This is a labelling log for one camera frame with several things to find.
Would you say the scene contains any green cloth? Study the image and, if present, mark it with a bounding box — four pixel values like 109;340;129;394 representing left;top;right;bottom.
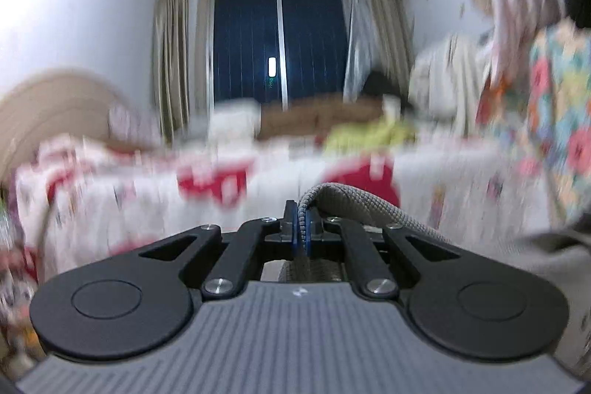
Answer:
322;116;417;155

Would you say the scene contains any beige bed headboard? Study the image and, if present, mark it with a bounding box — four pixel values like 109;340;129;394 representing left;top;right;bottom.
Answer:
0;68;155;192

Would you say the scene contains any dark window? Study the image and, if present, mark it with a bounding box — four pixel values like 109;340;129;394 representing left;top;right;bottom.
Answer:
210;0;352;109

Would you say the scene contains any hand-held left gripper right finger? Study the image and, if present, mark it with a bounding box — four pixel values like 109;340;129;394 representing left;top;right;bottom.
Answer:
302;209;462;300

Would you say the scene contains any beige curtain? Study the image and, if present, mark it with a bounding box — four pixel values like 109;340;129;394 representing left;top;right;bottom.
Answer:
341;0;413;100
151;0;214;142

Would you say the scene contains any white red bear blanket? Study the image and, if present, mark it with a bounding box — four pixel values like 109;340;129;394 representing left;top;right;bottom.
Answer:
14;134;555;279

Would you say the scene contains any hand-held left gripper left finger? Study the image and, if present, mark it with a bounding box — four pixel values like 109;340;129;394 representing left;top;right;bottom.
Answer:
113;200;301;300

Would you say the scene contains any black cloth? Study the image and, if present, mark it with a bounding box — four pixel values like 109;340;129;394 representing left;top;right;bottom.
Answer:
361;71;413;105

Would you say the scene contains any white pile of clothes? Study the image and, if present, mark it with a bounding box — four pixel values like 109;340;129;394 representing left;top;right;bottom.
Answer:
407;33;491;119

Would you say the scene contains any floral patchwork quilt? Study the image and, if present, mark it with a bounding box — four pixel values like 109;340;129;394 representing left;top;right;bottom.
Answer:
475;20;591;224

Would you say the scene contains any grey knit garment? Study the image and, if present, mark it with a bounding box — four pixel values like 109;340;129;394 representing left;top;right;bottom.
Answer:
277;182;591;376

